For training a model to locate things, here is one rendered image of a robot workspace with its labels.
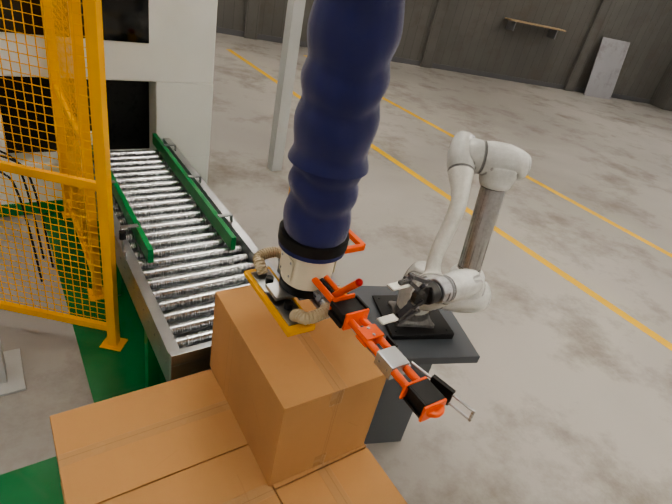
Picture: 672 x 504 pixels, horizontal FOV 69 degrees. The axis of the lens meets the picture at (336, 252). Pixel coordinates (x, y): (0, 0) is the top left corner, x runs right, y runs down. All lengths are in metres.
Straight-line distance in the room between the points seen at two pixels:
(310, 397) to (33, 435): 1.54
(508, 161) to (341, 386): 1.05
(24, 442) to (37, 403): 0.22
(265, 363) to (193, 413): 0.47
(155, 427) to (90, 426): 0.22
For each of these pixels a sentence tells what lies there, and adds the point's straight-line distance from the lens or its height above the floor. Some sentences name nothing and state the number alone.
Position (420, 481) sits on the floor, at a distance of 2.70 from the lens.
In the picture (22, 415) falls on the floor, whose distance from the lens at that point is 2.84.
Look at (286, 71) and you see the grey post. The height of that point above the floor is 1.04.
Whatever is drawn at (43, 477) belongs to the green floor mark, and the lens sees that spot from 2.61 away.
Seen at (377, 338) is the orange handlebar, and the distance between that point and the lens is 1.39.
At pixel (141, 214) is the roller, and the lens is 3.23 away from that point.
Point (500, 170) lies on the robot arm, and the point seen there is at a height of 1.53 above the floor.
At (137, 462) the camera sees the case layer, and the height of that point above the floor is 0.54.
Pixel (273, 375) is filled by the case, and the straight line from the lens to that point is 1.62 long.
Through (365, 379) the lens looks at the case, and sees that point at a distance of 1.68.
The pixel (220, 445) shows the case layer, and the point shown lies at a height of 0.54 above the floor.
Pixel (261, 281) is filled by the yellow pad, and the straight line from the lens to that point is 1.68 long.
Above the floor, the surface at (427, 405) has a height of 1.25.
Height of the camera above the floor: 2.12
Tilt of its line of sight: 31 degrees down
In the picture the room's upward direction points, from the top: 13 degrees clockwise
